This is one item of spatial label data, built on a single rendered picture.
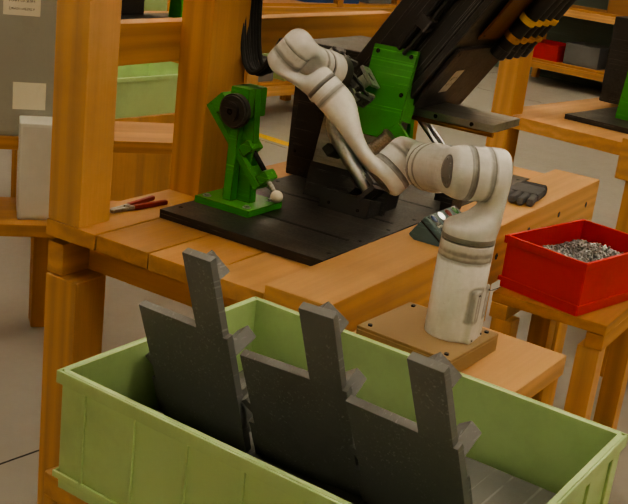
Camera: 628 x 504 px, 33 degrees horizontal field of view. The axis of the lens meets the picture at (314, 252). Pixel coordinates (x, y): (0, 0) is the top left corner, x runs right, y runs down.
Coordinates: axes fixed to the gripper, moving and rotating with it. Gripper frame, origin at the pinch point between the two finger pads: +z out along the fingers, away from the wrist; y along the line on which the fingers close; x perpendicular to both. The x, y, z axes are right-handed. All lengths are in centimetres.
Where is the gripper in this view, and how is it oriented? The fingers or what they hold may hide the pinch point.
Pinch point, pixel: (362, 81)
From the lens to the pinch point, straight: 245.6
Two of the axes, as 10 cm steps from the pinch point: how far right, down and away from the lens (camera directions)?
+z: 5.0, 0.4, 8.7
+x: -7.7, 4.9, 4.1
